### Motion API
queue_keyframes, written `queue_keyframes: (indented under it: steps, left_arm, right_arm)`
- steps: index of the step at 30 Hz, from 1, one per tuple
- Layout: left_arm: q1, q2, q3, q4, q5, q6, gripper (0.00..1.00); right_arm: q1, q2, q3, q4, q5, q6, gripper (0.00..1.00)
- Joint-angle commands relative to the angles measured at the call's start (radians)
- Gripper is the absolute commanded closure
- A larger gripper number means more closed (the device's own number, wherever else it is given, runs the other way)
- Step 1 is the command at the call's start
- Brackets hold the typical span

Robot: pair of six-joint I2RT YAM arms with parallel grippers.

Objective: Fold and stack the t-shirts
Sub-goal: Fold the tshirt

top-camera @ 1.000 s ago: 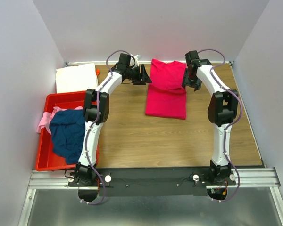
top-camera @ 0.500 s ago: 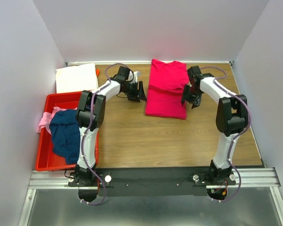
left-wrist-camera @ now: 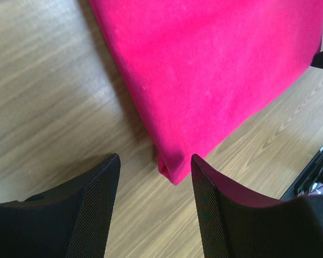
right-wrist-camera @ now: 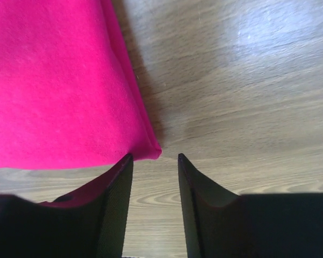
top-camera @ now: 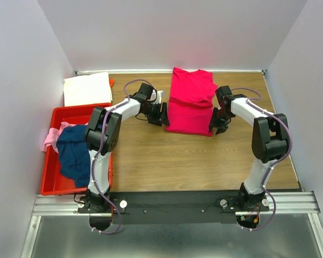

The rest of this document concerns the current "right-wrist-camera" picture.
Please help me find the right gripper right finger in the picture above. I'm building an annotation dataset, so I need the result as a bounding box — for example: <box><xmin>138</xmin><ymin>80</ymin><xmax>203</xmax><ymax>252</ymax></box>
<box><xmin>178</xmin><ymin>154</ymin><xmax>323</xmax><ymax>257</ymax></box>

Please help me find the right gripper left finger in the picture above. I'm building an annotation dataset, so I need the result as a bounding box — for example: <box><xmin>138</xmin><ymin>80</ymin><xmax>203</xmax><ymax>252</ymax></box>
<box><xmin>0</xmin><ymin>154</ymin><xmax>134</xmax><ymax>257</ymax></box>

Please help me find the magenta t shirt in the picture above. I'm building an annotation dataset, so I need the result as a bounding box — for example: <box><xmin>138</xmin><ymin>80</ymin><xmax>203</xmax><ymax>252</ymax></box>
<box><xmin>0</xmin><ymin>1</ymin><xmax>162</xmax><ymax>169</ymax></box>

